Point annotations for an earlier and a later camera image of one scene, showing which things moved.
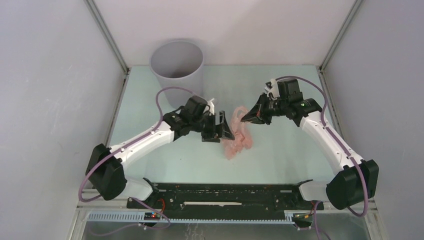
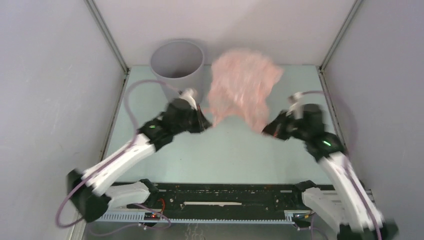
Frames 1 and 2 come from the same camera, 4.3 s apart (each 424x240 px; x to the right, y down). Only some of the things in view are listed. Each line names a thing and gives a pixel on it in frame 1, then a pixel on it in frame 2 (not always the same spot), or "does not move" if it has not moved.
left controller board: [151, 216] does not move
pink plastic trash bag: [242, 132] -> [240, 86]
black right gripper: [256, 114] -> [273, 129]
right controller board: [303, 216] does not move
